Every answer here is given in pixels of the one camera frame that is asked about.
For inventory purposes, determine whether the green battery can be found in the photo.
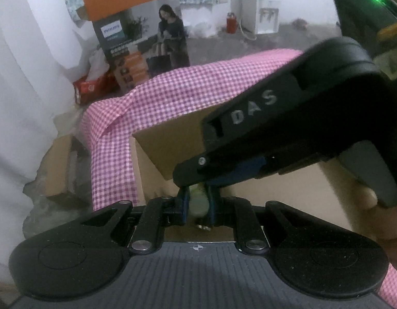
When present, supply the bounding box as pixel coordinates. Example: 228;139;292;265
189;183;212;231

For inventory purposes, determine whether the small cardboard box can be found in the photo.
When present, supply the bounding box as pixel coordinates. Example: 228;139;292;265
44;133;89;200

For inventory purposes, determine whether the orange packet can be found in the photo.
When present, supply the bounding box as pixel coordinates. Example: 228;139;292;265
73;71;117;104

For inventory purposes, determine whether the white plastic bag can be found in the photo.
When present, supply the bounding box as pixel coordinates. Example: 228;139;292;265
86;48;110;81

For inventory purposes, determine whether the red thermos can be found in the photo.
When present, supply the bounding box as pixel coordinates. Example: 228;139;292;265
226;12;238;34

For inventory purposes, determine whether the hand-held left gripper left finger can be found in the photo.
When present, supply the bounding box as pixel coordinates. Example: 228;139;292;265
79;188;191;255

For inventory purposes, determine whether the white hose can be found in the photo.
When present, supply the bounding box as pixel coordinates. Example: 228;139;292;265
239;16;257;41

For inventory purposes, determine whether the person's right hand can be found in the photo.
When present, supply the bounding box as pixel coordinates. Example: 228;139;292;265
366;203;397;271

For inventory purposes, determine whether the printed appliance carton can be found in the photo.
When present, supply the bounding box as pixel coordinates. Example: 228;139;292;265
79;0;191;91

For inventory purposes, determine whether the white curtain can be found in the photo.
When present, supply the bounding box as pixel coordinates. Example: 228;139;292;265
0;0;99;284

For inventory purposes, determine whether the pink checked tablecloth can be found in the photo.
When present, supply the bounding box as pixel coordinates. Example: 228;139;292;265
80;48;397;303

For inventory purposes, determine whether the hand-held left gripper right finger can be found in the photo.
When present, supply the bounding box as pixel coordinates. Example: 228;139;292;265
206;187;318;255

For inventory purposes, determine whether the white water dispenser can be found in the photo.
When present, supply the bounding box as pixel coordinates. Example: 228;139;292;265
242;0;281;36

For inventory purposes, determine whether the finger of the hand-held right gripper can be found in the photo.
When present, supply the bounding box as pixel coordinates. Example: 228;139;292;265
173;154;267;188

